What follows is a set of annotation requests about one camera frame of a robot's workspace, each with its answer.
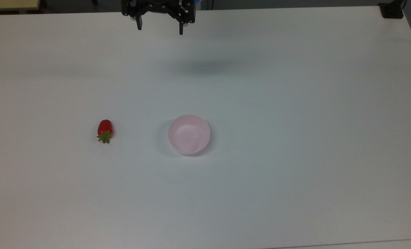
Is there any black table clamp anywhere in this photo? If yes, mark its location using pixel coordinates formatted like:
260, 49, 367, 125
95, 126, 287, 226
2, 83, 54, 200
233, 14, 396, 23
378, 0, 405, 19

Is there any light wooden table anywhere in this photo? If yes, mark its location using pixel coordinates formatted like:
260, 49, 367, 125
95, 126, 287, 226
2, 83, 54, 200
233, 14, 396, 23
0, 0, 41, 13

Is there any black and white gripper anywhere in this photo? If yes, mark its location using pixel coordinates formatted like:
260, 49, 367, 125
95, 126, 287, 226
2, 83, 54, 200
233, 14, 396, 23
121, 0, 196, 35

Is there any pink plastic bowl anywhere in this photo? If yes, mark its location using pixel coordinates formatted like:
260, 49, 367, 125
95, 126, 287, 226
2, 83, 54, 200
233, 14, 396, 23
167, 114, 211, 156

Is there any red strawberry with green leaves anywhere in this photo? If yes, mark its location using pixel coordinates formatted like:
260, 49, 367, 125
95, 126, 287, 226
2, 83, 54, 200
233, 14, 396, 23
96, 119, 113, 144

